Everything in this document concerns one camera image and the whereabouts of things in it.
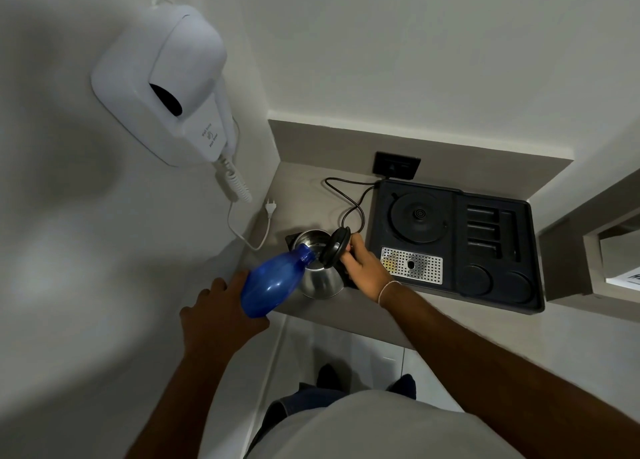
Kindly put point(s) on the person's left hand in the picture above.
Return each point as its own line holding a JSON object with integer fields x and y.
{"x": 215, "y": 323}

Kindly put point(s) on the person's right hand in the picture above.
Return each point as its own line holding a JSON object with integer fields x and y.
{"x": 370, "y": 274}

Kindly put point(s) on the person's left fingers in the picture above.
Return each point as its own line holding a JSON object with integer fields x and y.
{"x": 220, "y": 291}

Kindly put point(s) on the person's right thumb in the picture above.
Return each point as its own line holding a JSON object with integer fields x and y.
{"x": 358, "y": 243}

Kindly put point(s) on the steel electric kettle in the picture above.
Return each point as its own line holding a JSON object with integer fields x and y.
{"x": 320, "y": 279}

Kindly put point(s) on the blue plastic bottle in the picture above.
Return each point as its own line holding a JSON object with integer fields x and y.
{"x": 272, "y": 286}

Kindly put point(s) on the person's right forearm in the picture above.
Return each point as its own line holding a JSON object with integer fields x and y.
{"x": 500, "y": 373}

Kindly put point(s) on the person's left forearm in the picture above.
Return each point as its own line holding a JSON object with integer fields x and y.
{"x": 185, "y": 403}

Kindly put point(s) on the round black kettle base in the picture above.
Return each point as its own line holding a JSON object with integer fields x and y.
{"x": 417, "y": 216}

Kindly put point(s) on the perforated metal drip grate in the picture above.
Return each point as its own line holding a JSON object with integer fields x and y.
{"x": 422, "y": 266}

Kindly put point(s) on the white power plug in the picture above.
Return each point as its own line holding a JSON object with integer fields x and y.
{"x": 270, "y": 208}

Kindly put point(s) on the black plastic tray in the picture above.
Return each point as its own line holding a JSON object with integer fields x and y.
{"x": 492, "y": 269}

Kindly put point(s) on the black shoe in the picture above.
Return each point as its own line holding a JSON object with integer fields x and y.
{"x": 330, "y": 377}

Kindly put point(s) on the light grey shirt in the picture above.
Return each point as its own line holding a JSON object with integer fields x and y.
{"x": 380, "y": 428}

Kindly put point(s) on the white hair dryer holder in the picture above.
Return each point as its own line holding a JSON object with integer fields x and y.
{"x": 125, "y": 89}

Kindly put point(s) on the white hair dryer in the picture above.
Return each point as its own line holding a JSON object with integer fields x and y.
{"x": 192, "y": 59}

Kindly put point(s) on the white printed paper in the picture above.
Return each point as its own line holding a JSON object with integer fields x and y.
{"x": 625, "y": 279}

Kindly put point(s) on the black wall socket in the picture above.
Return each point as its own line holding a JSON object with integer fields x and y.
{"x": 397, "y": 165}

